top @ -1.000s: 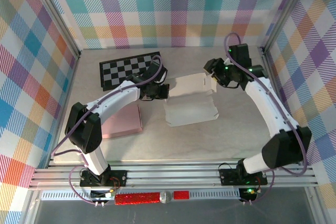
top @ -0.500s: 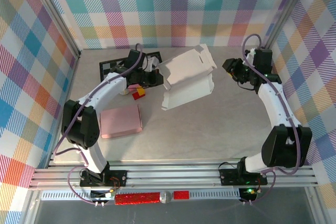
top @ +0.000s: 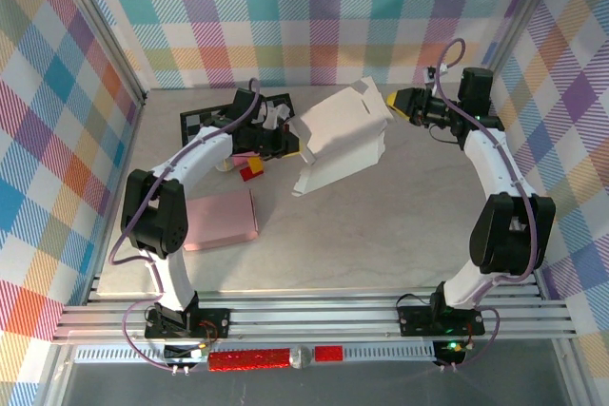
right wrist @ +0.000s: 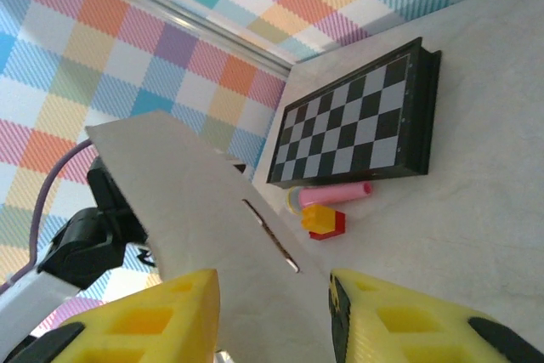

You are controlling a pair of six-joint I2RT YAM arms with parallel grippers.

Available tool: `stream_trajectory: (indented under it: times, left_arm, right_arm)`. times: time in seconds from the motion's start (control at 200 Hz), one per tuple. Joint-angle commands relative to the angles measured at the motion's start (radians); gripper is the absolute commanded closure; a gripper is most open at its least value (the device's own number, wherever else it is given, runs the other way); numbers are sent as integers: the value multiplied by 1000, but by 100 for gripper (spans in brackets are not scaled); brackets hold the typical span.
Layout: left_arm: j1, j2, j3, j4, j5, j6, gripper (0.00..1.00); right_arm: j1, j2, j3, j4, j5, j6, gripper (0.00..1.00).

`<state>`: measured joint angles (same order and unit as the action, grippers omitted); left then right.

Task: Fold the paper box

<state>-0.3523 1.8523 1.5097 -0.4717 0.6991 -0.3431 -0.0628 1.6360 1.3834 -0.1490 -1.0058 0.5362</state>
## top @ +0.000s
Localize white paper box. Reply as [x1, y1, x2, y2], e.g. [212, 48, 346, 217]
[290, 76, 397, 198]

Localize pink paper box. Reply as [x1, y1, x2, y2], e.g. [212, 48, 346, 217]
[183, 188, 261, 253]

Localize black grey checkerboard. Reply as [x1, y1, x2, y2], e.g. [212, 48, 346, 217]
[179, 93, 296, 145]

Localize small controller board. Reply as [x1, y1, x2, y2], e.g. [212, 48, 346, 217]
[432, 339, 466, 365]
[164, 341, 209, 363]

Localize aluminium frame post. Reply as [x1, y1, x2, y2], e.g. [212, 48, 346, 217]
[47, 0, 148, 106]
[473, 0, 570, 98]

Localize aluminium frame rail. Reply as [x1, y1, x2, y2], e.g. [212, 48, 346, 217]
[51, 281, 580, 346]

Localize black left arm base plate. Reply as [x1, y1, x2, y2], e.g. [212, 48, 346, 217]
[145, 308, 231, 341]

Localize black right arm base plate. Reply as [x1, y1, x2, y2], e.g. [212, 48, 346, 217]
[397, 299, 486, 337]

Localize white slotted cable duct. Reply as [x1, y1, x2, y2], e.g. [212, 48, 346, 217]
[75, 342, 437, 364]

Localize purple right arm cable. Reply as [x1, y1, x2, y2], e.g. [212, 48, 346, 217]
[427, 38, 546, 372]

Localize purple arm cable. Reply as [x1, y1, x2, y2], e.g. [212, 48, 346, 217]
[108, 76, 262, 372]
[427, 38, 546, 372]

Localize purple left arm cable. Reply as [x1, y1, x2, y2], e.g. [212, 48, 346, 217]
[108, 76, 262, 372]

